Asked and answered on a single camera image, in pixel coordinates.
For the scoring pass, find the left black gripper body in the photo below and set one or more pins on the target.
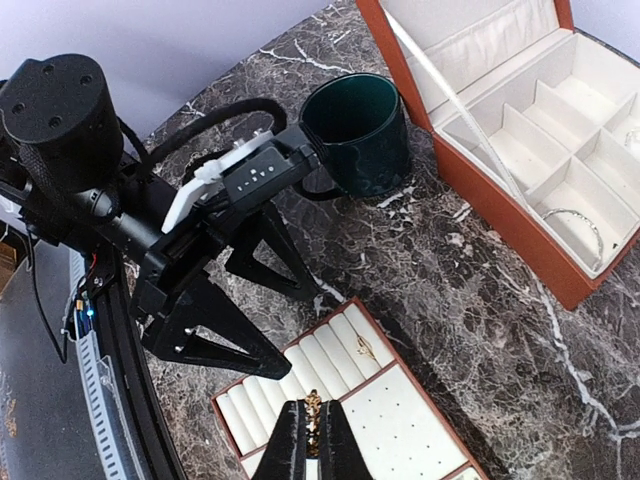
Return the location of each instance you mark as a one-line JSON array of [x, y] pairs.
[[173, 294]]

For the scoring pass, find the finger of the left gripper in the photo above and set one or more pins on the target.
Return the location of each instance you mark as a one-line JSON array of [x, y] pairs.
[[263, 252], [204, 327]]

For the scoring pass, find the black front table rail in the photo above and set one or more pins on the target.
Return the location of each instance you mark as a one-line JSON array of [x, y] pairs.
[[135, 380]]

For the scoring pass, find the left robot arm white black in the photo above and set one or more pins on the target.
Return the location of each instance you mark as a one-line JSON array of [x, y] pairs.
[[64, 164]]

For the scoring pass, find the dark green cup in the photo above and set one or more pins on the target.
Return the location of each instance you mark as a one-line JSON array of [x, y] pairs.
[[359, 119]]

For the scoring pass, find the red jewelry tray cream insert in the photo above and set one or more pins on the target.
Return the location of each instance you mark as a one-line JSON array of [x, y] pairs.
[[399, 430]]

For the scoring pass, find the red wooden jewelry box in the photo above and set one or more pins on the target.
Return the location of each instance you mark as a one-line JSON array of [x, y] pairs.
[[534, 123]]

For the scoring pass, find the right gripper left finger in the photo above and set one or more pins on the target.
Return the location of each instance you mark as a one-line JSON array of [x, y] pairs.
[[286, 452]]

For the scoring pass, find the white slotted cable duct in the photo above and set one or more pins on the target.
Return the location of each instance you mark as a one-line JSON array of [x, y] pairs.
[[98, 383]]

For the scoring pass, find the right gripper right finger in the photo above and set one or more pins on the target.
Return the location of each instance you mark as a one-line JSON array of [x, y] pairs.
[[339, 456]]

